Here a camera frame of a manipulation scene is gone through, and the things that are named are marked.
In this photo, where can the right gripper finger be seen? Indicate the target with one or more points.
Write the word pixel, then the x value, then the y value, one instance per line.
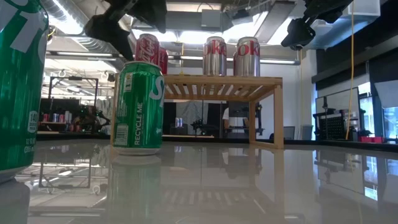
pixel 297 34

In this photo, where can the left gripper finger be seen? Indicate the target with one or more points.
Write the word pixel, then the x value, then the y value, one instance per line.
pixel 152 12
pixel 105 29

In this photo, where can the red Coca-Cola can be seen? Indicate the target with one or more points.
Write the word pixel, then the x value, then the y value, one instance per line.
pixel 163 62
pixel 147 49

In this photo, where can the silver Diet Coke can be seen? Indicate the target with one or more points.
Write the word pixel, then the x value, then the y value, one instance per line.
pixel 214 59
pixel 247 59

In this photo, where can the green Sprite can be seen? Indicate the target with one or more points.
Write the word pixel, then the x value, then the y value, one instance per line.
pixel 18 93
pixel 138 109

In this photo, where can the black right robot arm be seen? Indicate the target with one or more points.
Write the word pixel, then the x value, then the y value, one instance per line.
pixel 329 9

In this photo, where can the wooden slatted shelf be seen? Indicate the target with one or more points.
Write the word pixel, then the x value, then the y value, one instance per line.
pixel 217 81

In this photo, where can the background shelf with cans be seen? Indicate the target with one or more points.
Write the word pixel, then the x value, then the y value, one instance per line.
pixel 62 118

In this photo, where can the black pegboard rack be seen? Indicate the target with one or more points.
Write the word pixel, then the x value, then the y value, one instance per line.
pixel 335 127

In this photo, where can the red box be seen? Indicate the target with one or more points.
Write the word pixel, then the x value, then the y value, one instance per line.
pixel 373 139

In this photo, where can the silver ceiling air duct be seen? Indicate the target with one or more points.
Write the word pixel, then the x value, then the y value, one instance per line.
pixel 66 17

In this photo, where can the black metal stand frame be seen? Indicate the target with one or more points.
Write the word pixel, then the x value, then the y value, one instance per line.
pixel 74 78

